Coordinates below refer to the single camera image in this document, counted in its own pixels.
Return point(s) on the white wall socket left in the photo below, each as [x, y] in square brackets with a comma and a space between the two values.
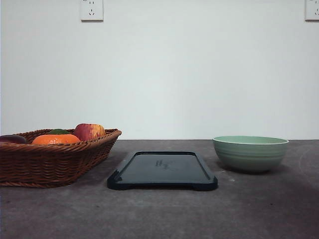
[91, 11]

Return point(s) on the light green ceramic bowl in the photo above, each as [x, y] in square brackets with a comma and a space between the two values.
[250, 153]

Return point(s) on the dark green fruit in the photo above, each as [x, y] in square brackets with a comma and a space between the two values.
[58, 131]

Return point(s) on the red yellow apple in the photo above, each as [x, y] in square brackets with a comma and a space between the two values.
[89, 131]

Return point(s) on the dark teal rectangular tray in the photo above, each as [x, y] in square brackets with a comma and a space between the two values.
[164, 170]

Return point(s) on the white wall socket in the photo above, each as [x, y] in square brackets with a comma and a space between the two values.
[311, 11]
[91, 11]

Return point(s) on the dark purple fruit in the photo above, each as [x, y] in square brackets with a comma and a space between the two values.
[12, 138]

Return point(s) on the orange tangerine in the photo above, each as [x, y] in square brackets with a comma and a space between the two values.
[50, 139]

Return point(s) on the brown wicker basket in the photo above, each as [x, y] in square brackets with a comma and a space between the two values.
[52, 165]

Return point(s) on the white wall socket right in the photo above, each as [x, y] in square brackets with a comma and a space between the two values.
[311, 11]

